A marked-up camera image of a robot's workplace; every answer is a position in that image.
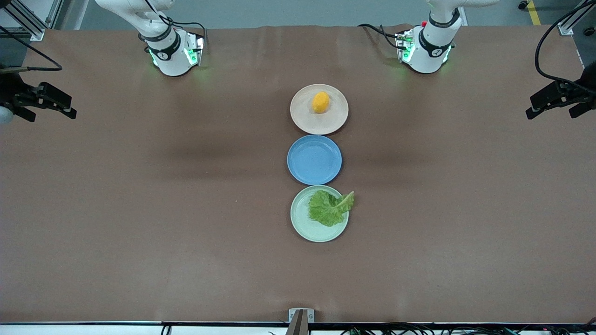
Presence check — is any yellow lemon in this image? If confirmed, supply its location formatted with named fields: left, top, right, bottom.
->
left=312, top=91, right=330, bottom=114

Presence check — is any green lettuce leaf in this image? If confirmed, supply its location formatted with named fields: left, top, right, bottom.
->
left=308, top=190, right=355, bottom=228

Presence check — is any table cover sheet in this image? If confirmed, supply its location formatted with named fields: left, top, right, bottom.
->
left=0, top=24, right=596, bottom=324

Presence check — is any blue round plate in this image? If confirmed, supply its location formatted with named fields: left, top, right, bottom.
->
left=287, top=135, right=343, bottom=186

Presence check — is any beige round plate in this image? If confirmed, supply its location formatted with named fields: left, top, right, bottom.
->
left=290, top=84, right=349, bottom=135

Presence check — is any pale green round plate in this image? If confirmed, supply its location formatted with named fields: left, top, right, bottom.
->
left=290, top=185, right=349, bottom=243

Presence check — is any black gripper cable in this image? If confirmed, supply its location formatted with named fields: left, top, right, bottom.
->
left=0, top=26, right=63, bottom=73
left=535, top=0, right=596, bottom=87

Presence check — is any aluminium frame profile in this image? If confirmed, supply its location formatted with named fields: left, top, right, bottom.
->
left=0, top=0, right=64, bottom=41
left=557, top=0, right=596, bottom=36

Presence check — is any black arm base cable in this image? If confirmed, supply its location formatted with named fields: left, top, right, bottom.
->
left=357, top=23, right=402, bottom=50
left=144, top=0, right=208, bottom=45

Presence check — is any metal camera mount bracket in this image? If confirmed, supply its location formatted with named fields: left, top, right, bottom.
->
left=285, top=308, right=315, bottom=335

